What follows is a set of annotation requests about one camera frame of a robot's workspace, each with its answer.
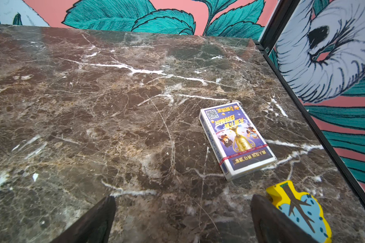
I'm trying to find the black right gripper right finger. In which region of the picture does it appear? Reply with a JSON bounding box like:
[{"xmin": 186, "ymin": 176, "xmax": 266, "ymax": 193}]
[{"xmin": 250, "ymin": 194, "xmax": 316, "ymax": 243}]

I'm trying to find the purple playing card box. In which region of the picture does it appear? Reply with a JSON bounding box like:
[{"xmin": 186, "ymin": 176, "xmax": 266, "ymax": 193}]
[{"xmin": 199, "ymin": 102, "xmax": 277, "ymax": 181}]

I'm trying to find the black enclosure frame post right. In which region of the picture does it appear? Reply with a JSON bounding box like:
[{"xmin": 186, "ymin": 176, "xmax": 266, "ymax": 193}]
[{"xmin": 259, "ymin": 0, "xmax": 365, "ymax": 206}]

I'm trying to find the yellow blue toy piece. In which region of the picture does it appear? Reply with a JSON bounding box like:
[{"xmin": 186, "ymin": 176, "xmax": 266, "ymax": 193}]
[{"xmin": 266, "ymin": 180, "xmax": 332, "ymax": 243}]

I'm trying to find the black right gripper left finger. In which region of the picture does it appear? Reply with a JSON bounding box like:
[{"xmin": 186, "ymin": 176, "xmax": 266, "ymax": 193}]
[{"xmin": 52, "ymin": 195, "xmax": 116, "ymax": 243}]

